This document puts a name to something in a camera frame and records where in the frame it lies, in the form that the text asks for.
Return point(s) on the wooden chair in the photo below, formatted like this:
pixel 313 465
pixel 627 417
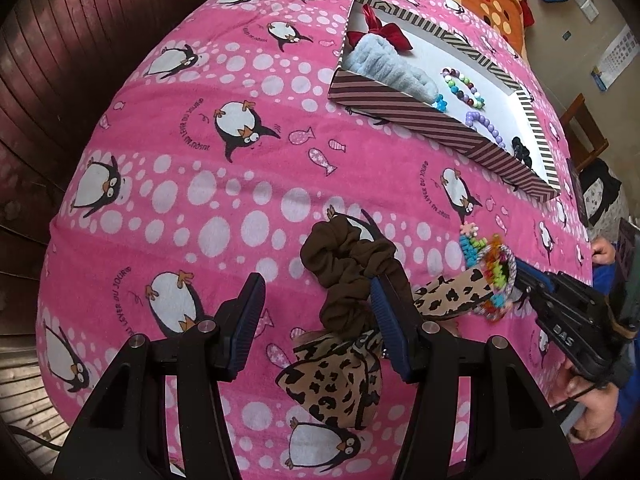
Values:
pixel 580 120

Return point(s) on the person's right hand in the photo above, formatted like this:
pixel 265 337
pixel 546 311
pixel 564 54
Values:
pixel 595 405

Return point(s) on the leopard print bow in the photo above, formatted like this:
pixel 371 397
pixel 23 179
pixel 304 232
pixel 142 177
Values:
pixel 330 385

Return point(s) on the pink penguin print blanket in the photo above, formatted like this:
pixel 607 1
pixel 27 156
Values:
pixel 200 160

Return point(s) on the black and white garment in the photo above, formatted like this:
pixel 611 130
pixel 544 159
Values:
pixel 605 190

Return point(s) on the brown scrunchie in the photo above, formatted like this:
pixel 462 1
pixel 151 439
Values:
pixel 340 260

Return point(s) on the wall calendar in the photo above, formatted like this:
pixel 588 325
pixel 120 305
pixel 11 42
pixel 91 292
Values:
pixel 617 55

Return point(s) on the grey fluffy scrunchie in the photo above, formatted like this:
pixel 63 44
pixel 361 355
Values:
pixel 390 70

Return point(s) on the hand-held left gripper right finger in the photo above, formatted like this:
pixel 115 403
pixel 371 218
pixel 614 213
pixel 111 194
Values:
pixel 390 330

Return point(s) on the person's right forearm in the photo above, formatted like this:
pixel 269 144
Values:
pixel 607 440

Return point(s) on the black scrunchie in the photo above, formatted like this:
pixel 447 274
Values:
pixel 521 150

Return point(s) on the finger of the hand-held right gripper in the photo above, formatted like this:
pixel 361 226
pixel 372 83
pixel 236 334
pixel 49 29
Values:
pixel 537 276
pixel 527 296

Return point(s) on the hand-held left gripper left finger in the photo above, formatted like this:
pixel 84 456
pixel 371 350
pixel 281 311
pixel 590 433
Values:
pixel 245 330

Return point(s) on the striped cardboard box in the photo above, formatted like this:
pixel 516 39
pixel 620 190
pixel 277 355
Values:
pixel 400 110

